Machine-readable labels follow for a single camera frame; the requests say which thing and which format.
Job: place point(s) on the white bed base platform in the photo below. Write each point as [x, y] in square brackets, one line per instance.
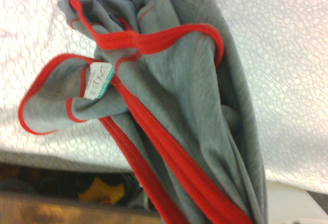
[287, 203]

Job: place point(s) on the rustic wooden side table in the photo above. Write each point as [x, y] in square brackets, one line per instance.
[51, 211]

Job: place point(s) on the yellow knob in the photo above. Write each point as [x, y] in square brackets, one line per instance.
[102, 192]

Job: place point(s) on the grey shirt with red trim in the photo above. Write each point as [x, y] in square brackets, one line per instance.
[184, 101]

